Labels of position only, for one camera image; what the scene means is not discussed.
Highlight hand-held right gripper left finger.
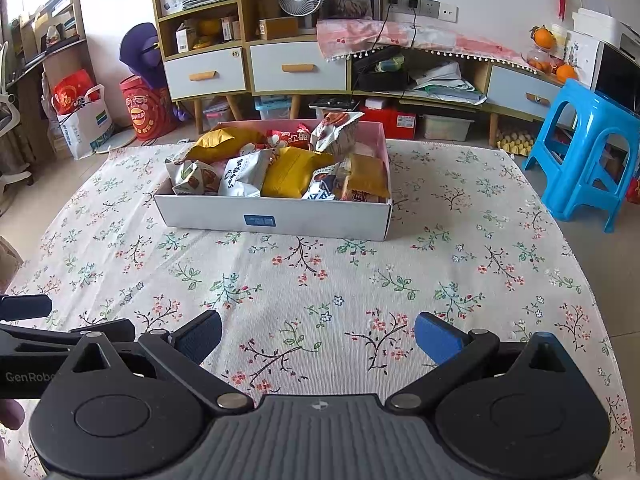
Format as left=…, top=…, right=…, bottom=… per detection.
left=65, top=310, right=255, bottom=412

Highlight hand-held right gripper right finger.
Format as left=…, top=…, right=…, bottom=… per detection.
left=386, top=311, right=576, bottom=412

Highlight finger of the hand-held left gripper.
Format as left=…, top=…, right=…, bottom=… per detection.
left=0, top=319, right=137, bottom=361
left=0, top=294, right=52, bottom=322

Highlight white box with pink lining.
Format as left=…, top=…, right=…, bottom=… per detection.
left=153, top=120, right=394, bottom=241

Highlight white green nut packet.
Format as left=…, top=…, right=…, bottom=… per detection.
left=165, top=159, right=221, bottom=196

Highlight dark gold snack packet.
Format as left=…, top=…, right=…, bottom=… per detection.
left=345, top=154, right=391, bottom=198

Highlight bright yellow ribbed snack packet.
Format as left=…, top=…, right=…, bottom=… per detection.
left=261, top=146, right=335, bottom=199

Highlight gold yellow snack packet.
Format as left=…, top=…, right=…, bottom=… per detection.
left=186, top=127, right=266, bottom=163

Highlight red and white snack packet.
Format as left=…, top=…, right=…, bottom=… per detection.
left=265, top=125, right=313, bottom=150

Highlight person's left hand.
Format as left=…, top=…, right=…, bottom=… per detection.
left=0, top=400, right=26, bottom=432

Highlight beige cloth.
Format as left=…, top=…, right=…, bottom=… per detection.
left=0, top=237, right=24, bottom=281

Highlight floral tablecloth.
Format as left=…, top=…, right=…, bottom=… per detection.
left=0, top=137, right=633, bottom=478

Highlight white shopping bag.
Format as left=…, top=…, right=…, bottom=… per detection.
left=56, top=85, right=116, bottom=160

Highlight round white floor pad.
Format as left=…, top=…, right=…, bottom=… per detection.
left=95, top=129, right=137, bottom=153

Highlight white office chair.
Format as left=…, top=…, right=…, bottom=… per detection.
left=0, top=42, right=33, bottom=186

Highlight clear plastic storage box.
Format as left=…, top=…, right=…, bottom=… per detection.
left=417, top=114, right=475, bottom=142

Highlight yellow egg tray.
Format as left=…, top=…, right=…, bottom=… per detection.
left=497, top=129, right=536, bottom=153

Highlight red gift bag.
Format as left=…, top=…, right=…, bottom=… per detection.
left=52, top=71, right=96, bottom=115

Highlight small clear storage bin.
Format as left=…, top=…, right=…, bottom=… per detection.
left=202, top=100, right=233, bottom=133

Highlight red cardboard box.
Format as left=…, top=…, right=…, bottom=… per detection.
left=361, top=106, right=417, bottom=141

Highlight red round drum box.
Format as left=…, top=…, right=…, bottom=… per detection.
left=119, top=75, right=178, bottom=142

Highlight blue lidded storage box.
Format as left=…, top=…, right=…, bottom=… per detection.
left=254, top=96, right=292, bottom=121

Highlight low wooden cabinet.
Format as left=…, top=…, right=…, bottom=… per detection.
left=247, top=35, right=566, bottom=133

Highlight pile of folded papers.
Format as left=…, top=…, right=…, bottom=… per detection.
left=407, top=62, right=487, bottom=106

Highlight black keyboard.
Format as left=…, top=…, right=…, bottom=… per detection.
left=309, top=96, right=361, bottom=111

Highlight pale blue drawer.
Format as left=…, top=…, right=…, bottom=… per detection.
left=486, top=65, right=566, bottom=120

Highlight black bag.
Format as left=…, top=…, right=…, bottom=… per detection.
left=352, top=46, right=411, bottom=92

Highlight white drawer of tall cabinet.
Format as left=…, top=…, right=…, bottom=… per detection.
left=164, top=47, right=247, bottom=100

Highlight blue plastic stool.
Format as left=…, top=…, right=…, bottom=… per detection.
left=522, top=79, right=640, bottom=233

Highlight purple hat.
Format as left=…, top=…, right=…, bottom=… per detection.
left=119, top=22, right=166, bottom=88

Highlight wide white drawer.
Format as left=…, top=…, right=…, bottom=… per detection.
left=250, top=42, right=347, bottom=93

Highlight glass jar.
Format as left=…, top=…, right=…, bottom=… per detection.
left=522, top=47, right=558, bottom=73

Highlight small white carton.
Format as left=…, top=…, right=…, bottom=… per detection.
left=175, top=25, right=198, bottom=53

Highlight pink cherry print cloth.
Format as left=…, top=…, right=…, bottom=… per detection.
left=316, top=19, right=523, bottom=63

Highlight yellow packets on shelf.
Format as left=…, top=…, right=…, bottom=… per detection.
left=192, top=19, right=223, bottom=51

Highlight black microwave oven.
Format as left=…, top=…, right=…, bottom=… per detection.
left=590, top=41, right=640, bottom=111

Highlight brown cardboard box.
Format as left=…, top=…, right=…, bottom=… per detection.
left=259, top=16, right=300, bottom=41

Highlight orange with leaves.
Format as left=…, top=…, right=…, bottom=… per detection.
left=531, top=26, right=556, bottom=51

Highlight white printed panel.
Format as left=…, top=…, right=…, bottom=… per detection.
left=564, top=30, right=601, bottom=88

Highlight white printer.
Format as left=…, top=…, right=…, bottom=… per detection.
left=620, top=22, right=640, bottom=61

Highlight white foam box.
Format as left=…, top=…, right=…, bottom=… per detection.
left=572, top=8, right=623, bottom=36

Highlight grey wall socket panel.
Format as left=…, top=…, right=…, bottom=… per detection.
left=402, top=0, right=441, bottom=17

